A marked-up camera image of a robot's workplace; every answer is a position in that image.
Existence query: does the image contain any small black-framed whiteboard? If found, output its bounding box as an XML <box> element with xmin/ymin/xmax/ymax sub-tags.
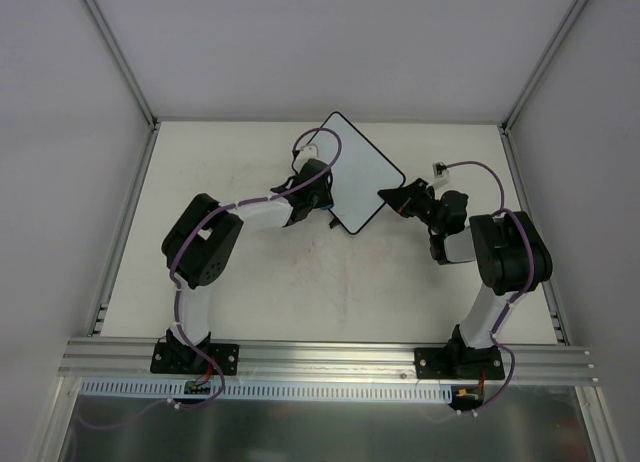
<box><xmin>311</xmin><ymin>111</ymin><xmax>406</xmax><ymax>235</ymax></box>

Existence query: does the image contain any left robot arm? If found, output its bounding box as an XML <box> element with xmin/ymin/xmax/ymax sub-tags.
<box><xmin>150</xmin><ymin>158</ymin><xmax>333</xmax><ymax>375</ymax></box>

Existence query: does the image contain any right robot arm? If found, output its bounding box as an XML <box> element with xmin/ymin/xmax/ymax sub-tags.
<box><xmin>378</xmin><ymin>179</ymin><xmax>553</xmax><ymax>380</ymax></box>

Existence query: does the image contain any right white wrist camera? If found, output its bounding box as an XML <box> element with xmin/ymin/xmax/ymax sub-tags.
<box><xmin>430</xmin><ymin>162</ymin><xmax>450</xmax><ymax>190</ymax></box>

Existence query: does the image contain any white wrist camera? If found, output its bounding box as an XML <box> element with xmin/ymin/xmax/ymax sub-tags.
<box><xmin>293</xmin><ymin>144</ymin><xmax>318</xmax><ymax>164</ymax></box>
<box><xmin>430</xmin><ymin>162</ymin><xmax>450</xmax><ymax>190</ymax></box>

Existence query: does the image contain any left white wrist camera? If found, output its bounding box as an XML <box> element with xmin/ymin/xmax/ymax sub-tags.
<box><xmin>293</xmin><ymin>144</ymin><xmax>318</xmax><ymax>164</ymax></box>

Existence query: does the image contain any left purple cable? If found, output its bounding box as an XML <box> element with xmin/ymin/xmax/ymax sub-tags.
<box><xmin>77</xmin><ymin>126</ymin><xmax>344</xmax><ymax>428</ymax></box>

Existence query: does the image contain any purple cable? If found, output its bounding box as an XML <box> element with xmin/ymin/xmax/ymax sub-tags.
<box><xmin>77</xmin><ymin>126</ymin><xmax>344</xmax><ymax>428</ymax></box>
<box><xmin>444</xmin><ymin>159</ymin><xmax>544</xmax><ymax>417</ymax></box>

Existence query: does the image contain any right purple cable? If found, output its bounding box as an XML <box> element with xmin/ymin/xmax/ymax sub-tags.
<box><xmin>444</xmin><ymin>159</ymin><xmax>544</xmax><ymax>417</ymax></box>

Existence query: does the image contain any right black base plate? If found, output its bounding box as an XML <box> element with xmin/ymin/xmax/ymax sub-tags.
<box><xmin>413</xmin><ymin>347</ymin><xmax>505</xmax><ymax>381</ymax></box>

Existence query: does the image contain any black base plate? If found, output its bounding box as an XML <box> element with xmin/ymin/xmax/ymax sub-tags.
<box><xmin>150</xmin><ymin>340</ymin><xmax>240</xmax><ymax>376</ymax></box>
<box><xmin>413</xmin><ymin>347</ymin><xmax>505</xmax><ymax>381</ymax></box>

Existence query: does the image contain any white slotted cable duct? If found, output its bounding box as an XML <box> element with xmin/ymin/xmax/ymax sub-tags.
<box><xmin>79</xmin><ymin>378</ymin><xmax>453</xmax><ymax>404</ymax></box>

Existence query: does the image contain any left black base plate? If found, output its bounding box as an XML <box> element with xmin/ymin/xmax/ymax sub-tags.
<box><xmin>150</xmin><ymin>340</ymin><xmax>240</xmax><ymax>376</ymax></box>

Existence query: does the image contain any left aluminium frame post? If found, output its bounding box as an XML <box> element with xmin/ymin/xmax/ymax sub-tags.
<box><xmin>80</xmin><ymin>0</ymin><xmax>157</xmax><ymax>129</ymax></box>

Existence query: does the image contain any aluminium frame post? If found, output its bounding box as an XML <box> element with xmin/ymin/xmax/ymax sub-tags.
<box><xmin>500</xmin><ymin>0</ymin><xmax>591</xmax><ymax>133</ymax></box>
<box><xmin>80</xmin><ymin>0</ymin><xmax>157</xmax><ymax>129</ymax></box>

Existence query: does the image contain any right aluminium frame post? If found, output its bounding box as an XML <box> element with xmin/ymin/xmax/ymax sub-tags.
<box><xmin>500</xmin><ymin>0</ymin><xmax>591</xmax><ymax>133</ymax></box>

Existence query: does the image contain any aluminium front rail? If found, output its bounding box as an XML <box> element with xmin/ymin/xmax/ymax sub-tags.
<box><xmin>57</xmin><ymin>337</ymin><xmax>600</xmax><ymax>386</ymax></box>

